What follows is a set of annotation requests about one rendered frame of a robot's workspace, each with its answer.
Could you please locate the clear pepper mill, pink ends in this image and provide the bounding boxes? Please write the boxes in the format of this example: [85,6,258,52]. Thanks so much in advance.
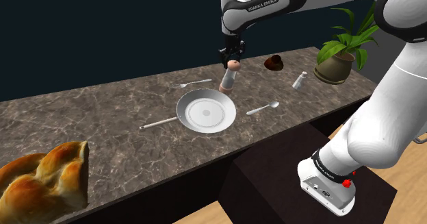
[218,60,240,95]

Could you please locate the brown bowl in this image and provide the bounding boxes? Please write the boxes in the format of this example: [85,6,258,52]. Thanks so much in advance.
[263,54,285,72]

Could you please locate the silver fork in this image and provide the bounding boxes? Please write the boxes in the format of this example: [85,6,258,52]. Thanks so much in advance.
[172,78,214,89]

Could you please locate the silver spoon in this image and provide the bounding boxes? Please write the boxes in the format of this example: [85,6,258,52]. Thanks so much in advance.
[246,101,280,116]

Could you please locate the silver frying pan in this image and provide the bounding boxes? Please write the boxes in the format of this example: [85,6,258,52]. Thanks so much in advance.
[139,88,237,134]

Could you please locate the white salt shaker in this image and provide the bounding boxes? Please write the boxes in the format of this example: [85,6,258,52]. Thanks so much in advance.
[292,71,309,91]

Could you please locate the green plant in brown pot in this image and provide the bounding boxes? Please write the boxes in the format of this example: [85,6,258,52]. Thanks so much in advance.
[313,1,380,85]

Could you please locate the dark robot stand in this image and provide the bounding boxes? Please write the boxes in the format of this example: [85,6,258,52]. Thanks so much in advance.
[218,123,398,224]

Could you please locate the golden braided bread loaf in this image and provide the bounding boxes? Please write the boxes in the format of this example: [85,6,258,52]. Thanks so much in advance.
[0,140,90,224]

